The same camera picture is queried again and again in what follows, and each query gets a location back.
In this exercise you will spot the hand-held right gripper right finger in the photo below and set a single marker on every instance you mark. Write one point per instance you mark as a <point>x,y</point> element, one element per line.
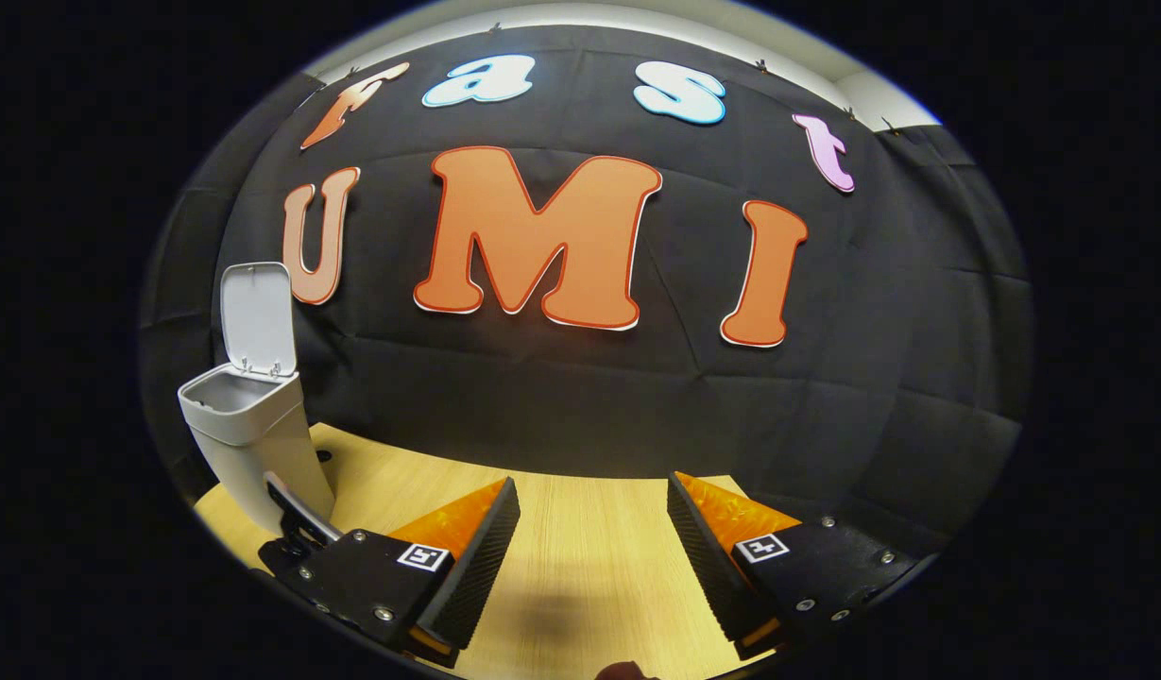
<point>708,567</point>

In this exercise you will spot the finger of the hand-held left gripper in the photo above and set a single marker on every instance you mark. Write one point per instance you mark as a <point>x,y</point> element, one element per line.
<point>301,510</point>

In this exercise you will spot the white desktop garbage bin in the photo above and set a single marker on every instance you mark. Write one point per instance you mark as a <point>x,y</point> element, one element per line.
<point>259,453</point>

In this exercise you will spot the wooden desktop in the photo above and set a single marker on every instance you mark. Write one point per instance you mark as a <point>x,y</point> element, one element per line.
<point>580,548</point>

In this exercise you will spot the black backdrop cloth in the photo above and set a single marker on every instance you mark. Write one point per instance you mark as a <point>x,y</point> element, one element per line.
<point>637,406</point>

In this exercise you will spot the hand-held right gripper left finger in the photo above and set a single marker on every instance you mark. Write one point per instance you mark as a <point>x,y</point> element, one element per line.
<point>476,567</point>

